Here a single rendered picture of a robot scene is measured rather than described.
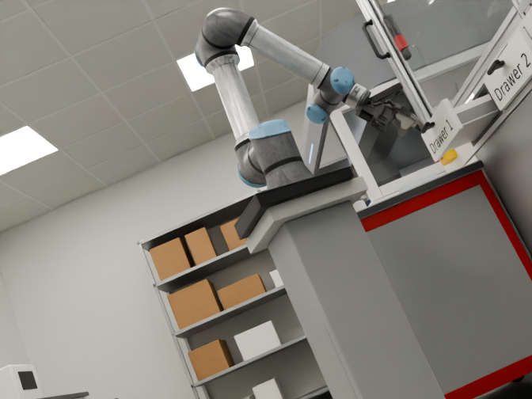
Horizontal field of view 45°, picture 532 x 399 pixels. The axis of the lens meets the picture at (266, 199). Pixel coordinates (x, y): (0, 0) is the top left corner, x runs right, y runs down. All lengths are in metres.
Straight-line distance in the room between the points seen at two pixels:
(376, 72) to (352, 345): 1.76
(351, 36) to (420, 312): 1.53
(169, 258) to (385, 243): 4.01
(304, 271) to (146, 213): 5.03
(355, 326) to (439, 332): 0.55
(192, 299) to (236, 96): 4.05
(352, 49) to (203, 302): 3.32
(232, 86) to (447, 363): 1.08
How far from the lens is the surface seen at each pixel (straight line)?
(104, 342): 6.52
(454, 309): 2.13
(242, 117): 1.94
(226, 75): 1.99
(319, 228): 1.64
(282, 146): 1.75
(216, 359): 5.80
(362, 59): 3.12
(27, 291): 6.86
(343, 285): 1.62
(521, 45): 1.83
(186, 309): 5.87
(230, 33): 1.95
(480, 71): 2.08
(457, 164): 2.50
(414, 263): 2.12
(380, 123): 2.10
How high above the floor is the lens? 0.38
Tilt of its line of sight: 15 degrees up
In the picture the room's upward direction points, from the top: 24 degrees counter-clockwise
